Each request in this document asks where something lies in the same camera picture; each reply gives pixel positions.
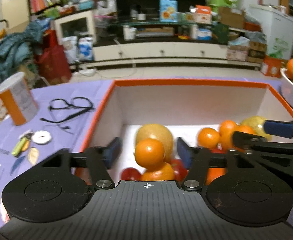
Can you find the beige standing air conditioner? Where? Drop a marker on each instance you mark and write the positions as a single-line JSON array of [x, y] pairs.
[[14, 7]]

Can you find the red tomato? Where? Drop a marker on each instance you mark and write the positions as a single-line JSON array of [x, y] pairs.
[[218, 151], [179, 170], [131, 175]]

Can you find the blue and white bag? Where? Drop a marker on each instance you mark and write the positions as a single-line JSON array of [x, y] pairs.
[[86, 48]]

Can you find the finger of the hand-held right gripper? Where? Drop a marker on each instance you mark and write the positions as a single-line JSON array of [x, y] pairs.
[[246, 141], [279, 128]]

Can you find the stacked printed cartons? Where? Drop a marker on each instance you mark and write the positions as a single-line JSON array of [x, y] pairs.
[[246, 52]]

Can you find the purple tablecloth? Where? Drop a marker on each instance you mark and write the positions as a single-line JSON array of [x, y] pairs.
[[61, 90]]

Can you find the white plastic bag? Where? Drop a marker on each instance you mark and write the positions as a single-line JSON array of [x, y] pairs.
[[70, 48]]

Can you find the orange cardboard box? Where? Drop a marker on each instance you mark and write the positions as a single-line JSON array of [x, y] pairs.
[[186, 100]]

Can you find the white round disc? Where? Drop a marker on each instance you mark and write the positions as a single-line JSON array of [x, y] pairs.
[[37, 138]]

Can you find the blue snack box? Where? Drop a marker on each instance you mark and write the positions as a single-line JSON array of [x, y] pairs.
[[168, 11]]

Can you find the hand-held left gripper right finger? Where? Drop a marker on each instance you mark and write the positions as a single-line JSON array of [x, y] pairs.
[[184, 152]]

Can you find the white TV stand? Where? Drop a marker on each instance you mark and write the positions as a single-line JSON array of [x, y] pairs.
[[161, 51]]

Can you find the orange and white carton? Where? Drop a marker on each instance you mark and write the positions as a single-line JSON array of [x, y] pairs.
[[202, 15]]

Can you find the blue padded jacket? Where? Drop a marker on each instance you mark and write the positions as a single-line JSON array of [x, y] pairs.
[[9, 52]]

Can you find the brown cardboard box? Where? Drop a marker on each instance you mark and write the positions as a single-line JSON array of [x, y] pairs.
[[231, 17]]

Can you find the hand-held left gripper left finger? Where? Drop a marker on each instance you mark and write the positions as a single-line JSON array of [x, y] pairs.
[[112, 152]]

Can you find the yellow-green pear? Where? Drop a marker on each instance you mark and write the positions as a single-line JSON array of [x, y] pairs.
[[252, 122]]

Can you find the white cabinet with glass door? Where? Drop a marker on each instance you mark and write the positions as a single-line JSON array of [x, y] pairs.
[[74, 15]]

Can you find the small blue white box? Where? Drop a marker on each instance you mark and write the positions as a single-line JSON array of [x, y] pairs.
[[205, 34]]

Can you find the brownish yellow pear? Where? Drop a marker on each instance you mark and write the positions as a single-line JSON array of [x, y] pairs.
[[156, 131]]

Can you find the orange printed floor box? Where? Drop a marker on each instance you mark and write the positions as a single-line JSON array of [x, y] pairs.
[[271, 66]]

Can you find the black eyeglasses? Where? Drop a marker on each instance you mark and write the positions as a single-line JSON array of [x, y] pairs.
[[71, 102]]

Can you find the dark green bag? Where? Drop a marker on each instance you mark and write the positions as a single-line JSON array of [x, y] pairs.
[[221, 32]]

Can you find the orange-labelled can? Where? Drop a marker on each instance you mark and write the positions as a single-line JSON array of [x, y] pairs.
[[19, 102]]

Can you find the white jar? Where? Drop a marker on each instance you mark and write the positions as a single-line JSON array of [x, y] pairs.
[[129, 33]]

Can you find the leaf-shaped tag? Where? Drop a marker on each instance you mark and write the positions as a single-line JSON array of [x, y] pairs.
[[33, 156]]

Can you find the red shopping bag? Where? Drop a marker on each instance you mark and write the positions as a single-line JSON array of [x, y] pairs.
[[54, 65]]

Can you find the large orange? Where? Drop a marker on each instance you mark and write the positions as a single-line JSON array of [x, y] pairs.
[[159, 173]]

